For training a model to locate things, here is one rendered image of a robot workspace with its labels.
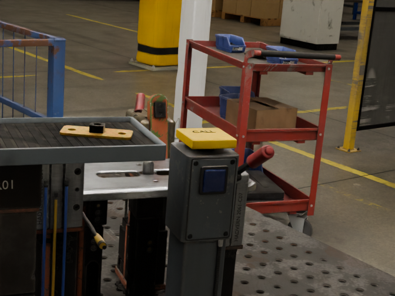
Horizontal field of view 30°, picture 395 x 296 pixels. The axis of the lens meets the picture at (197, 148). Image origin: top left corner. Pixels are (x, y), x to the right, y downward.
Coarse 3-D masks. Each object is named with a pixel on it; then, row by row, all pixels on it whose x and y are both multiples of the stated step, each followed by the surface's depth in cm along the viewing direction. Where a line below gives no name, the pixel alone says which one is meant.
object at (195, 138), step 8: (184, 128) 94; (192, 128) 94; (200, 128) 95; (208, 128) 95; (216, 128) 95; (176, 136) 94; (184, 136) 91; (192, 136) 90; (200, 136) 91; (208, 136) 91; (216, 136) 91; (224, 136) 92; (192, 144) 89; (200, 144) 89; (208, 144) 90; (216, 144) 90; (224, 144) 90; (232, 144) 91
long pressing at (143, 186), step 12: (96, 168) 128; (108, 168) 129; (120, 168) 129; (132, 168) 130; (156, 168) 131; (168, 168) 131; (84, 180) 121; (96, 180) 122; (108, 180) 122; (120, 180) 123; (132, 180) 123; (144, 180) 124; (156, 180) 124; (252, 180) 129; (84, 192) 115; (96, 192) 115; (108, 192) 116; (120, 192) 117; (132, 192) 118; (144, 192) 118; (156, 192) 119
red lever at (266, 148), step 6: (258, 150) 99; (264, 150) 98; (270, 150) 98; (252, 156) 101; (258, 156) 99; (264, 156) 98; (270, 156) 98; (246, 162) 103; (252, 162) 101; (258, 162) 100; (264, 162) 100; (240, 168) 105; (246, 168) 105; (252, 168) 103; (240, 174) 108
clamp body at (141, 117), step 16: (128, 112) 147; (144, 112) 146; (128, 176) 149; (128, 224) 149; (160, 224) 148; (128, 240) 149; (160, 240) 148; (160, 256) 149; (160, 272) 150; (160, 288) 150
